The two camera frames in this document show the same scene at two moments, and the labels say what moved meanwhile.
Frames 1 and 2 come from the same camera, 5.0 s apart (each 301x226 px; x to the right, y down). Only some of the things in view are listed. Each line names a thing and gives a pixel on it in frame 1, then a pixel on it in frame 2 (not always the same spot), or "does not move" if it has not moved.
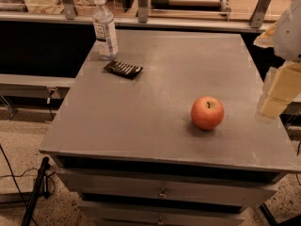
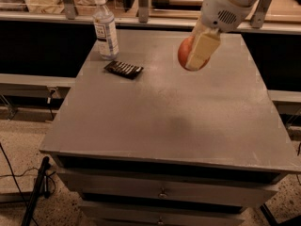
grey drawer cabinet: x=178 y=130 does not move
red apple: x=207 y=112 → x=183 y=53
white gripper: x=289 y=35 → x=222 y=13
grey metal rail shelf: x=56 y=87 does not move
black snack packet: x=124 y=70 does not move
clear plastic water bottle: x=104 y=29 does not move
